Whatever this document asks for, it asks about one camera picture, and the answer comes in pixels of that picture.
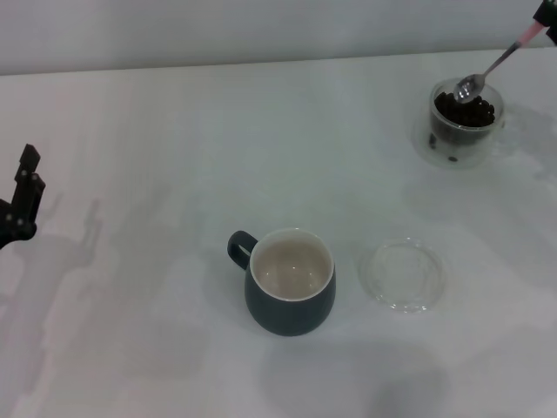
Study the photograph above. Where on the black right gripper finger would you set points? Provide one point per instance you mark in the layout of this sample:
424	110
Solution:
553	34
548	12

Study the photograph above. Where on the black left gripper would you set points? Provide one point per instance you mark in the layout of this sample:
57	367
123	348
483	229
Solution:
13	233

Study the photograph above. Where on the dark teal ceramic mug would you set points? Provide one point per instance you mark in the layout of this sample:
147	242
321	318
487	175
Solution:
287	318

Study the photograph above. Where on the clear glass saucer with beans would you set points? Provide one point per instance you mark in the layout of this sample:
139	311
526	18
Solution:
424	150

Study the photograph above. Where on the empty clear glass saucer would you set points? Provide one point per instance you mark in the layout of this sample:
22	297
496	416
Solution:
404	278

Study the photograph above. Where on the clear double-wall glass cup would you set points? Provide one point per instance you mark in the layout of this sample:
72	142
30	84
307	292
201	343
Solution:
500	109

